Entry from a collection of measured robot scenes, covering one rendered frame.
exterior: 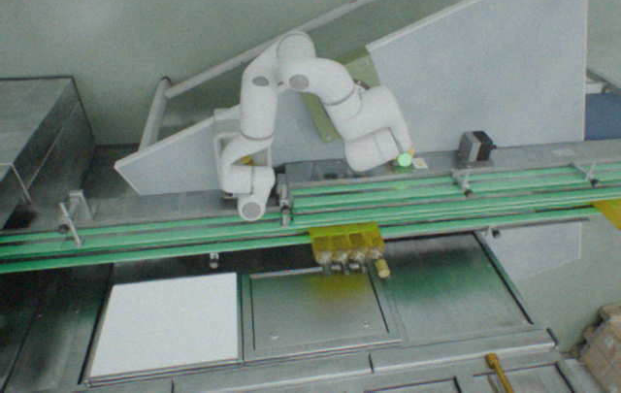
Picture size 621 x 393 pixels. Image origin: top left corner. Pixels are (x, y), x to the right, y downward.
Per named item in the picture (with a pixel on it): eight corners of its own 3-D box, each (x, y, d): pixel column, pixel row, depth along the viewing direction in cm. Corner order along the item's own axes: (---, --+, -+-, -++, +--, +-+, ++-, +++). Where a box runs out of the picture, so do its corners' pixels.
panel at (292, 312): (112, 288, 141) (85, 387, 115) (109, 282, 139) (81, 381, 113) (371, 260, 153) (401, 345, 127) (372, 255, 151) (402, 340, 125)
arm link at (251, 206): (239, 171, 108) (276, 172, 110) (239, 157, 118) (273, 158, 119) (237, 223, 114) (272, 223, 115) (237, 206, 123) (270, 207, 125)
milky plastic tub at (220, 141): (220, 177, 148) (220, 192, 141) (212, 120, 134) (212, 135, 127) (270, 173, 150) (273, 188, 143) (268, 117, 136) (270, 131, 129)
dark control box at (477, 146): (457, 149, 157) (467, 162, 150) (462, 131, 152) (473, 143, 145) (477, 147, 158) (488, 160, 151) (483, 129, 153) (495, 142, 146)
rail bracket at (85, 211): (85, 209, 143) (66, 258, 126) (69, 169, 133) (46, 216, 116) (100, 208, 144) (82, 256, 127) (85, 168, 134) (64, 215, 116)
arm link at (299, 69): (350, 71, 100) (326, 17, 91) (359, 102, 91) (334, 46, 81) (299, 94, 104) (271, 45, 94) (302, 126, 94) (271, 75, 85)
